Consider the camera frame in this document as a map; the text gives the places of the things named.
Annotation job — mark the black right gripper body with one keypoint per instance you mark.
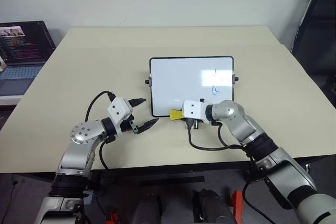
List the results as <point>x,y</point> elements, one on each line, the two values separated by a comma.
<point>193,125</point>

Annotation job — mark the yellow eraser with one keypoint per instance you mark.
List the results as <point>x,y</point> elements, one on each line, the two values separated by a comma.
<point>175,115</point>

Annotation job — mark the white side desk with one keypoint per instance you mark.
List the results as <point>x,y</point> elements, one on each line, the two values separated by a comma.
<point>10,100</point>

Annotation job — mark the black framed whiteboard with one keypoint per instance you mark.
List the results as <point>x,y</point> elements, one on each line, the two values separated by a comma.
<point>178,82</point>

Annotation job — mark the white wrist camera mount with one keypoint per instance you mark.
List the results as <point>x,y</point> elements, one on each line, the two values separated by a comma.
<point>118,108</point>
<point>193,110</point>

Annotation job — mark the orange plastic part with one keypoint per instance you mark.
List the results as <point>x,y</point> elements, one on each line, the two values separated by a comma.
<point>111,218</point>
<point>236,205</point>

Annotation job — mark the black table frame bar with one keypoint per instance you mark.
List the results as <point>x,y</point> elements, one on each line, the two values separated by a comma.
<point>162,171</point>

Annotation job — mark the dark rounded shape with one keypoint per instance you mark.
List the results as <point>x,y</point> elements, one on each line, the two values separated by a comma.
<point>212,205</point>

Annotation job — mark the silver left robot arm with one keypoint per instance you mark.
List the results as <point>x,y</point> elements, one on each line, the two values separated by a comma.
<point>81,134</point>

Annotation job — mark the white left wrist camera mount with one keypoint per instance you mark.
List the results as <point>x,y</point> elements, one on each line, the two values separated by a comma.
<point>118,108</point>

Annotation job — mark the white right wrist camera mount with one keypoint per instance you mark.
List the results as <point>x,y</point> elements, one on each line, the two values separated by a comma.
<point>193,110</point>

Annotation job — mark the open laptop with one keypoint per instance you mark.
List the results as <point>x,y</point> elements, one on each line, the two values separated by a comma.
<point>21,45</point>

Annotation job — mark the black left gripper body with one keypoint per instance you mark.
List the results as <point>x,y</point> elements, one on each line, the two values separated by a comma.
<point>131,124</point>

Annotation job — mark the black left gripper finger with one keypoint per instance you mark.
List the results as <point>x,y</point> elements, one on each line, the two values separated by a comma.
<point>137,101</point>
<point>148,125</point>

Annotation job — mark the black chair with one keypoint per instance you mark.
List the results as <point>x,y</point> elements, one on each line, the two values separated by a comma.
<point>320,37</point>

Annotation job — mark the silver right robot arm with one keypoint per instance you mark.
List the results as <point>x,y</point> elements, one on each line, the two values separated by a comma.
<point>228,111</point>

